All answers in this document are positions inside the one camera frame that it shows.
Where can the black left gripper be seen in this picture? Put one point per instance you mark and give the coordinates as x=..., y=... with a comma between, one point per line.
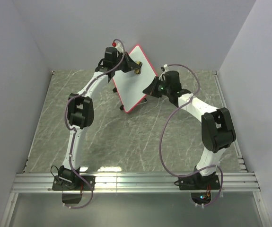
x=131, y=65

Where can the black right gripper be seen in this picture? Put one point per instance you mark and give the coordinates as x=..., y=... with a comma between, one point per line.
x=151, y=90

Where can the yellow whiteboard eraser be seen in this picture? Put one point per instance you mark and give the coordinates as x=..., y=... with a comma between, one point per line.
x=137, y=71

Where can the pink framed whiteboard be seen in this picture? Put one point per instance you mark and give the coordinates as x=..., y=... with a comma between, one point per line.
x=129, y=85

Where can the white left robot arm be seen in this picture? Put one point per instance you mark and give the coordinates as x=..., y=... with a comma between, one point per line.
x=79, y=110

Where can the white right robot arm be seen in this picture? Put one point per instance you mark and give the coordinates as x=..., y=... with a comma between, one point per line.
x=217, y=130

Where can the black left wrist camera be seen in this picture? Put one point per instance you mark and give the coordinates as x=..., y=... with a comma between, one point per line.
x=114, y=55

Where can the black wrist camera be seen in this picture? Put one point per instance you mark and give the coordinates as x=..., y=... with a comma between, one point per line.
x=114, y=55
x=171, y=80

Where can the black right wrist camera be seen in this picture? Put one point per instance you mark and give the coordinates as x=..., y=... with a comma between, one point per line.
x=171, y=80

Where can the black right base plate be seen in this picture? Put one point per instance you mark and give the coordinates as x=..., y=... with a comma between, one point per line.
x=198, y=182

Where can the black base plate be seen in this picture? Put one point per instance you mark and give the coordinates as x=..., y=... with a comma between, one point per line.
x=78, y=185
x=198, y=182

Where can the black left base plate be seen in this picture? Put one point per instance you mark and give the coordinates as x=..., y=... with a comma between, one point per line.
x=78, y=185

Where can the aluminium mounting rail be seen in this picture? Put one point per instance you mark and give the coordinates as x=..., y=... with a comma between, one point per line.
x=117, y=182

